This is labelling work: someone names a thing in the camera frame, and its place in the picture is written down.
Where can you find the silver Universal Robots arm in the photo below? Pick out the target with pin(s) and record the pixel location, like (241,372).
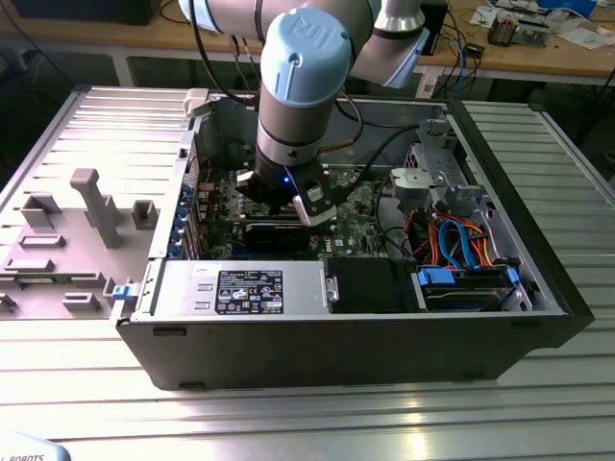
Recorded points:
(298,110)

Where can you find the green RAM stick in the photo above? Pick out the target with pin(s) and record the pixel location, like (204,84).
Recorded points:
(269,220)

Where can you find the black graphics card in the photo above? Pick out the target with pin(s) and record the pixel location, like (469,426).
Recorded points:
(276,238)

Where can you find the green motherboard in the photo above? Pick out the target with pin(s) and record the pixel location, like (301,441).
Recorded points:
(355,225)

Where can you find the grey power supply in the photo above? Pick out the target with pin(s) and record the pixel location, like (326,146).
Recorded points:
(182,293)

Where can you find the metal drive cage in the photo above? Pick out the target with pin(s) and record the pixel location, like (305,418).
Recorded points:
(413,180)

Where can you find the black open PC case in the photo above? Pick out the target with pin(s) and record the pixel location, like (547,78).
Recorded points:
(336,350)

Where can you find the blue disk carrier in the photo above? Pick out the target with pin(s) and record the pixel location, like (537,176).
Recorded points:
(435,278)
(122,292)

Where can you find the wooden desk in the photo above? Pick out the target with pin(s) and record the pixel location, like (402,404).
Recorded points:
(144,36)

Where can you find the grey parts rack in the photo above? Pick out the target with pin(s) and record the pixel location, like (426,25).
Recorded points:
(72,283)

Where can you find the hard disk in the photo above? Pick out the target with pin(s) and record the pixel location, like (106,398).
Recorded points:
(461,300)

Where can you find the black desktop box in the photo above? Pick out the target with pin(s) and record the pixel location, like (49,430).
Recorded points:
(439,29)

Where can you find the small black adapter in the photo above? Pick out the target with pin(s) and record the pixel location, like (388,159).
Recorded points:
(475,49)

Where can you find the large black box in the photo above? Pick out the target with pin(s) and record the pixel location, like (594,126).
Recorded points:
(81,12)

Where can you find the copper heat sink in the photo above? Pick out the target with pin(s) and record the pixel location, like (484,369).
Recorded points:
(502,31)

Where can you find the grey metal device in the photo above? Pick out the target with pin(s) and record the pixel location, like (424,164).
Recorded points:
(533,33)

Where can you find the white paper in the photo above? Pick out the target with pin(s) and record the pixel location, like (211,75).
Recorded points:
(583,38)

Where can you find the pale blue teach pendant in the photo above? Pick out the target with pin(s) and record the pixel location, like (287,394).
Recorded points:
(29,449)

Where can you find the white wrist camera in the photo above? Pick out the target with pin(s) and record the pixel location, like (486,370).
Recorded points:
(317,213)

